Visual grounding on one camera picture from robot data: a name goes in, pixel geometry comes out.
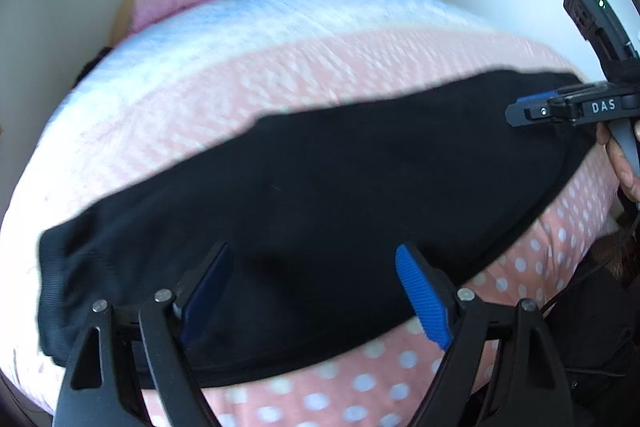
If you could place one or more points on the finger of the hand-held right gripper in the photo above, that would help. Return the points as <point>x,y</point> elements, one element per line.
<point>535,99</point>
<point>530,113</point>

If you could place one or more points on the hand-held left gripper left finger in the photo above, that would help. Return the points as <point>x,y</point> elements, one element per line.
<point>205,294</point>

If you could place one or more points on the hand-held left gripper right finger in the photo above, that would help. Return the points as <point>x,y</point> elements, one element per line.
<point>425,302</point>

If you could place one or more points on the black pants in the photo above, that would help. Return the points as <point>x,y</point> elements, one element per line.
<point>300,207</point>

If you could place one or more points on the person's right hand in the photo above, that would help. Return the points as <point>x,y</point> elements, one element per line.
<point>627,177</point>

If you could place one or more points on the person's dark jacket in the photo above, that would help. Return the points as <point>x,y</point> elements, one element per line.
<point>595,337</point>

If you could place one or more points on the pink polka dot bedsheet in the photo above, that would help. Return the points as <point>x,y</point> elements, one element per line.
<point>240,82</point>

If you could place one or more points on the dark cloth beside bed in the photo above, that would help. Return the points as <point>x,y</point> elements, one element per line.
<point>92,64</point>

